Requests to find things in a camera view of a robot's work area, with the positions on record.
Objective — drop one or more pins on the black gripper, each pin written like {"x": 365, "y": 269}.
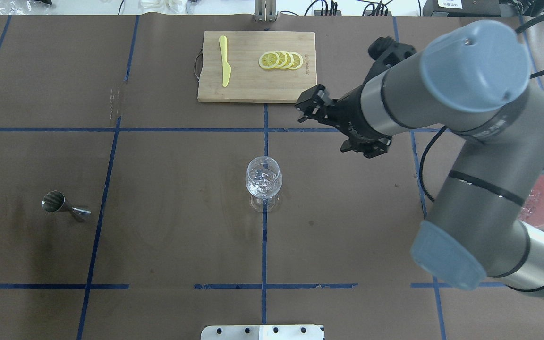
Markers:
{"x": 350, "y": 114}

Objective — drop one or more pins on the clear wine glass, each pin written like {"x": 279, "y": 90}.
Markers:
{"x": 264, "y": 201}

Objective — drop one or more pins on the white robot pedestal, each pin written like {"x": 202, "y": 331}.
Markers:
{"x": 264, "y": 332}

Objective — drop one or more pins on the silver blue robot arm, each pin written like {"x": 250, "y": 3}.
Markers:
{"x": 475, "y": 81}

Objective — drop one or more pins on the steel cocktail jigger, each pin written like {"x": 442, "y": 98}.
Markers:
{"x": 56, "y": 202}

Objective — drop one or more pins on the bamboo cutting board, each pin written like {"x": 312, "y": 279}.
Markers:
{"x": 249, "y": 83}

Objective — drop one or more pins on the pink bowl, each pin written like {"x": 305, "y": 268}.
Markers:
{"x": 540, "y": 221}

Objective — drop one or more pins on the aluminium frame post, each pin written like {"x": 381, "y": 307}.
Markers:
{"x": 265, "y": 10}

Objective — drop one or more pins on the clear ice cube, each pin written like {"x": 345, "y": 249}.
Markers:
{"x": 263, "y": 179}

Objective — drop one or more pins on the black box device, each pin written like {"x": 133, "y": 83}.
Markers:
{"x": 461, "y": 8}

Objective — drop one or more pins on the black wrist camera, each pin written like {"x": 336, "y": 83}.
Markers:
{"x": 387, "y": 52}

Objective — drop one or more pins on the yellow plastic knife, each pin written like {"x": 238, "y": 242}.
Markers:
{"x": 226, "y": 67}

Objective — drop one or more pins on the clear plastic bag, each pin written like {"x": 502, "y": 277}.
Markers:
{"x": 25, "y": 7}

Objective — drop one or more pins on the lemon slice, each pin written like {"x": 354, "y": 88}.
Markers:
{"x": 297, "y": 59}
{"x": 281, "y": 58}
{"x": 289, "y": 59}
{"x": 269, "y": 60}

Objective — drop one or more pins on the white crumpled cloth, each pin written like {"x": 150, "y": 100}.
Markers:
{"x": 175, "y": 7}

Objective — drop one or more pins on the pile of clear ice cubes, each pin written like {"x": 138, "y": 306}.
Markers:
{"x": 533, "y": 207}

